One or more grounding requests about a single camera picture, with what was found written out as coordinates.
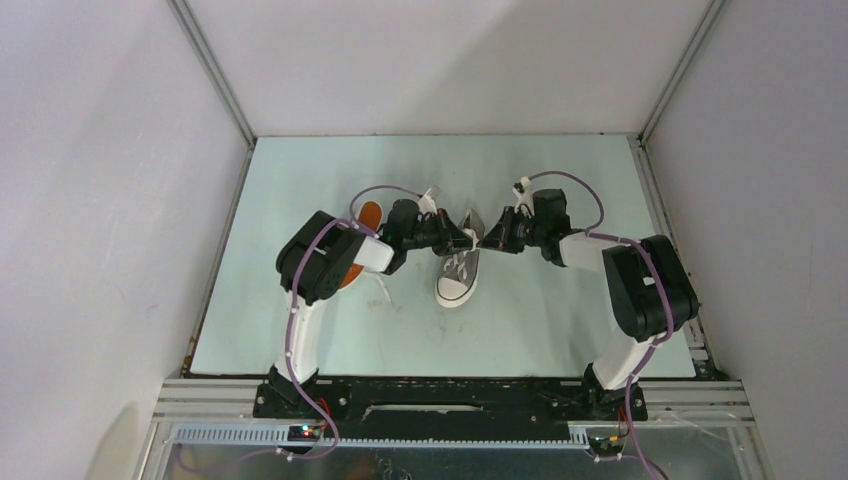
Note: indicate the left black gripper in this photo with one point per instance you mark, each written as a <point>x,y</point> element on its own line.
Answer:
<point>450,238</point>

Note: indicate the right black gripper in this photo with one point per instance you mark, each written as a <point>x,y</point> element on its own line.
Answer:
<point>499,237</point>

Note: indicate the grey canvas sneaker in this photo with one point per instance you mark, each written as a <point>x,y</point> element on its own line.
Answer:
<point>458,278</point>

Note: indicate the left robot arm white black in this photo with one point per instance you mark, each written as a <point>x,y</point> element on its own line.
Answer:
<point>314,263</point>

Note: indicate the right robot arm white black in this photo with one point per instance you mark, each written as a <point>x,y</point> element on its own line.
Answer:
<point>649,290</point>

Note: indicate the overturned sneaker orange sole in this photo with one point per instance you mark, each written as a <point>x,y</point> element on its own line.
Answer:
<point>370,259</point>

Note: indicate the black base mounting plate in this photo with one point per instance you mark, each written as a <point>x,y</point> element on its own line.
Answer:
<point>448,409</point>

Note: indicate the left circuit board with LEDs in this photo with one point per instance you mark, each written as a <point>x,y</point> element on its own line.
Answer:
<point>304,433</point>

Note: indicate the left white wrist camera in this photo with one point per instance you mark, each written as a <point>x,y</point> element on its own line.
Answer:
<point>427,204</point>

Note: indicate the right circuit board with wires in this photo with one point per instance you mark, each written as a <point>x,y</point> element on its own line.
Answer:
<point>608,445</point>

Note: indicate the aluminium frame rail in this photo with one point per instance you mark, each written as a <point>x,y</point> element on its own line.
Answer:
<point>223,407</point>

